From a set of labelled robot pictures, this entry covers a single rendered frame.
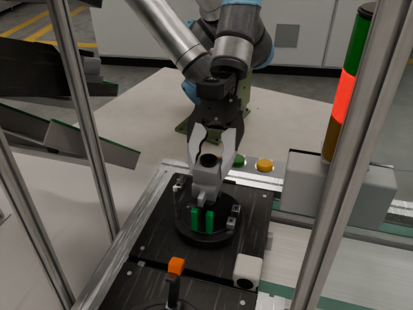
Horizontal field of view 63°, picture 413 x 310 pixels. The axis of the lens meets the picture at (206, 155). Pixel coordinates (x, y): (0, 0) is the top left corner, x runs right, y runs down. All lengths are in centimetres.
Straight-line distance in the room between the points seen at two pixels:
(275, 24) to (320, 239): 322
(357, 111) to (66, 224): 74
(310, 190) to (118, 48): 361
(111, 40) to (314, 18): 207
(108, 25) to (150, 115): 269
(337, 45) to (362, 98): 338
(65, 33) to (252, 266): 46
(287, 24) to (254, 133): 249
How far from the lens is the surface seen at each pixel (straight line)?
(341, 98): 36
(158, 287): 61
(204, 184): 60
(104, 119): 127
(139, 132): 117
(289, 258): 73
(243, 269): 61
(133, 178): 98
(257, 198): 75
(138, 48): 385
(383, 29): 30
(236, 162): 84
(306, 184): 42
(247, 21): 67
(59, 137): 60
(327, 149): 39
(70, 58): 54
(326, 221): 41
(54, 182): 104
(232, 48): 64
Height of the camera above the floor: 149
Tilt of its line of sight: 37 degrees down
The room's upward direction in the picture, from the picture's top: straight up
